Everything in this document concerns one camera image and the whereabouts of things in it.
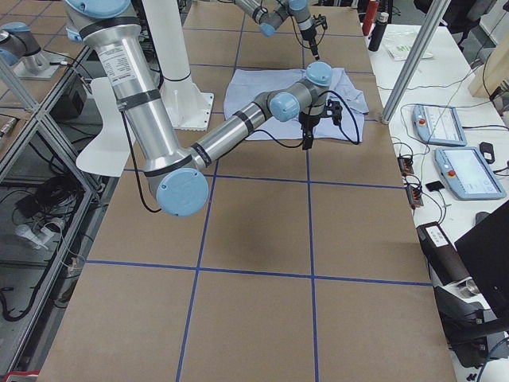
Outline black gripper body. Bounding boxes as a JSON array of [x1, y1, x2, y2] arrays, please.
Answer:
[[300, 14, 327, 41], [298, 99, 343, 131]]

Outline light blue striped shirt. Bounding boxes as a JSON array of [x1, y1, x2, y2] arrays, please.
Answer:
[[223, 68, 369, 142]]

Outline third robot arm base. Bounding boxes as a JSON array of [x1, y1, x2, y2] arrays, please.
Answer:
[[1, 21, 68, 80]]

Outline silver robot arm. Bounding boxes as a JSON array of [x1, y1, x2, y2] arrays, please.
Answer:
[[65, 1, 333, 216], [232, 0, 328, 60]]

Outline red cylinder bottle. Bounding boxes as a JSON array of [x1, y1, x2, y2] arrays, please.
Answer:
[[362, 0, 379, 37]]

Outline black water bottle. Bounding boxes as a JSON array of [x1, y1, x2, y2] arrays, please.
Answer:
[[367, 12, 390, 52]]

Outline plastic bag green lettering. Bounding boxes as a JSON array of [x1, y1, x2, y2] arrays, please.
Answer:
[[383, 30, 418, 61]]

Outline far teach pendant tablet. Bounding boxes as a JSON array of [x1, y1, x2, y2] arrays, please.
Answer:
[[412, 103, 467, 146]]

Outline teach pendant tablet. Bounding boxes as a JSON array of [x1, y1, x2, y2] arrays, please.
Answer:
[[412, 103, 467, 146], [434, 146, 506, 201]]

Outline brown paper table cover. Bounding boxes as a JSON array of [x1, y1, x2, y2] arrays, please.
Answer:
[[39, 7, 456, 381]]

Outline near teach pendant tablet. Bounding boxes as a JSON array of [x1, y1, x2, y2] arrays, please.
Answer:
[[434, 146, 506, 201]]

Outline black monitor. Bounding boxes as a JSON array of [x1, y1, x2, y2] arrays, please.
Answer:
[[455, 203, 508, 318]]

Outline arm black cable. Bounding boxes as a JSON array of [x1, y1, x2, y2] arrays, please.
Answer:
[[119, 89, 365, 214], [254, 0, 311, 53]]

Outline white central pedestal column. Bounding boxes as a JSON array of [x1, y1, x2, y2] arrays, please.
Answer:
[[142, 0, 214, 131]]

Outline aluminium frame post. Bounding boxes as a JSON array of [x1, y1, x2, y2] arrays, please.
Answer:
[[381, 0, 450, 125]]

